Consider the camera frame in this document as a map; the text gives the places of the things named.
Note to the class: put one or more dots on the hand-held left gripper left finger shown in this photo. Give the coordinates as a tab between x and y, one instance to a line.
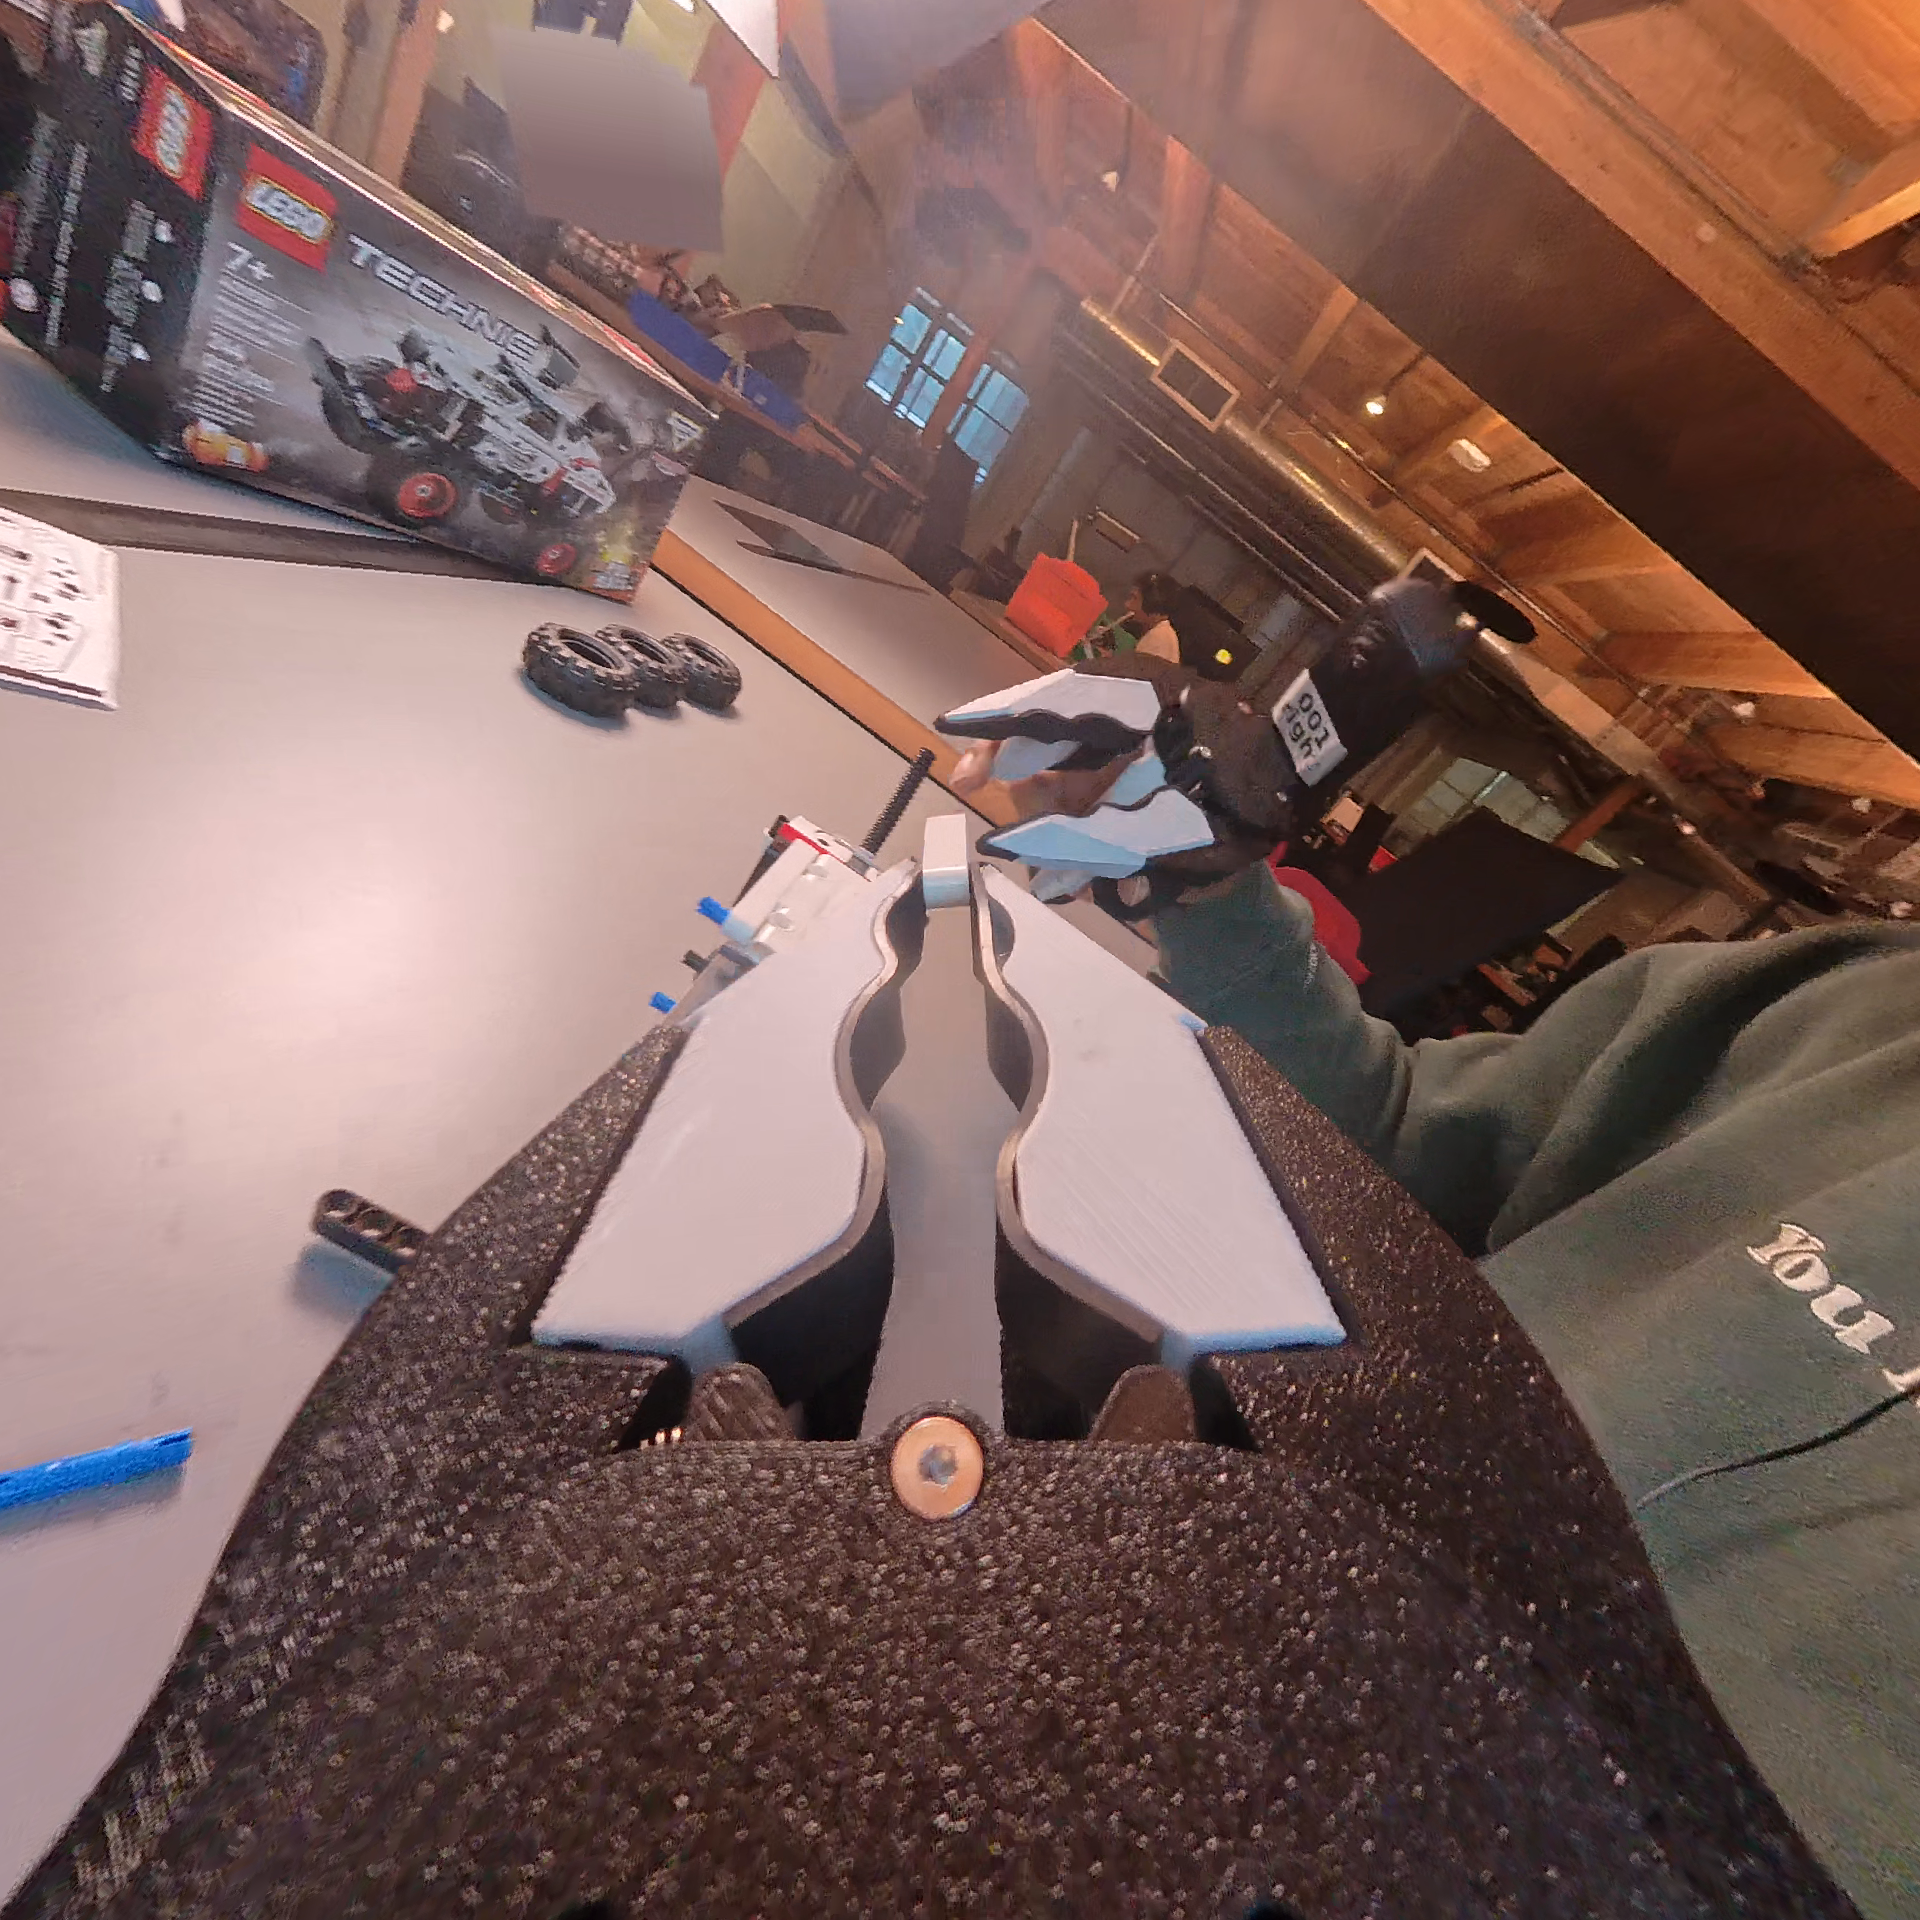
721	1170

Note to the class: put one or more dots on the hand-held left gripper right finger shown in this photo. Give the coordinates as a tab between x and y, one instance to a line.
1170	1184

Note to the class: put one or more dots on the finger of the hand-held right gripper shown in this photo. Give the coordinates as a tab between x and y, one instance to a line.
1066	721
1124	826

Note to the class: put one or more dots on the white angled toy beam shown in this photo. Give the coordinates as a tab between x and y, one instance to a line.
944	856

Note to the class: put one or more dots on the toy truck chassis model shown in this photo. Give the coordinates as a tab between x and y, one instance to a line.
810	886

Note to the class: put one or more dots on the blue toy pin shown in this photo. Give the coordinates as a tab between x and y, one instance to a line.
90	1473

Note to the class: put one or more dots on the person's right forearm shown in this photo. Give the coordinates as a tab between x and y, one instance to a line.
1320	1050

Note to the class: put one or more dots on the wood-edged grey desk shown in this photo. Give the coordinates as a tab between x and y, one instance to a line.
838	599

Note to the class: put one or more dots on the person's right hand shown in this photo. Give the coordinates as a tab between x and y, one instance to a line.
978	764

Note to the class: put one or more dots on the orange crate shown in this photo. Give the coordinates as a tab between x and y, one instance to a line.
1059	599

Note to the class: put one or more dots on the window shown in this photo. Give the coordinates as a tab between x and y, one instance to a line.
944	382

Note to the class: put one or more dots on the toy truck set box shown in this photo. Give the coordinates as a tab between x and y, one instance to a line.
374	376

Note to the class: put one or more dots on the sticker sheet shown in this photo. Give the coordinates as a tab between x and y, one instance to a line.
53	599

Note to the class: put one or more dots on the metal air duct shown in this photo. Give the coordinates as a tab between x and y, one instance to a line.
1276	481

